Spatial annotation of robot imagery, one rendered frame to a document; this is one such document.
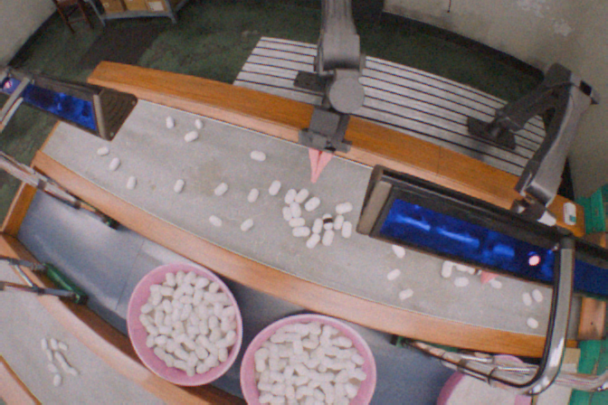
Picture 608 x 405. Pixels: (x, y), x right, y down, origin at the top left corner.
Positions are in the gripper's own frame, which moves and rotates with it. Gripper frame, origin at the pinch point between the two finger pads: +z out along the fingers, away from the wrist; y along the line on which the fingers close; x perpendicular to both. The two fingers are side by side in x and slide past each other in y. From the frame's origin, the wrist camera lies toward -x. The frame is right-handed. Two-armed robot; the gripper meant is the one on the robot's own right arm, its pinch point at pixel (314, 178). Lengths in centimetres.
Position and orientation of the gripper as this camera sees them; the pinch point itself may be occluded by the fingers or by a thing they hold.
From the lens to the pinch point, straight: 55.1
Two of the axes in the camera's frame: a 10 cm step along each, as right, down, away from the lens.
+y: 9.4, 3.1, -1.3
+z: -2.6, 9.2, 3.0
